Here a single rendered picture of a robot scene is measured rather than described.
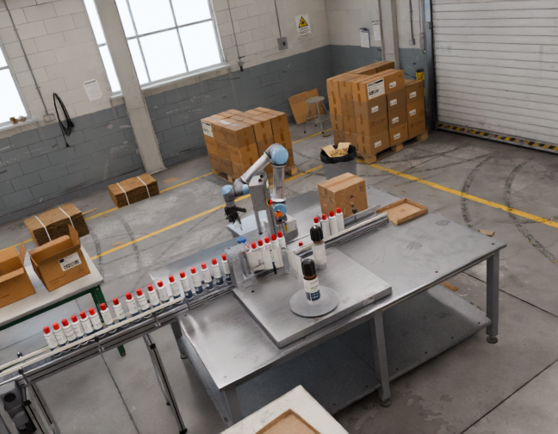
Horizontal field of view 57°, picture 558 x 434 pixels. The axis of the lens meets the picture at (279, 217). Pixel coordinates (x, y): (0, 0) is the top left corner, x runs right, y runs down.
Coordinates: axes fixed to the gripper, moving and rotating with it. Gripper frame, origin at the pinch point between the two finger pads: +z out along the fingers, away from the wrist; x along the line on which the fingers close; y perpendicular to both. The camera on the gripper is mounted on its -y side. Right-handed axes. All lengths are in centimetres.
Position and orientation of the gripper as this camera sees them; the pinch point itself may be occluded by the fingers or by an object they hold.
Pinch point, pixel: (238, 227)
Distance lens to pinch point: 398.6
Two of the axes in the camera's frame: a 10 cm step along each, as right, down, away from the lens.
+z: 1.7, 8.8, 4.4
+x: 5.2, 3.0, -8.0
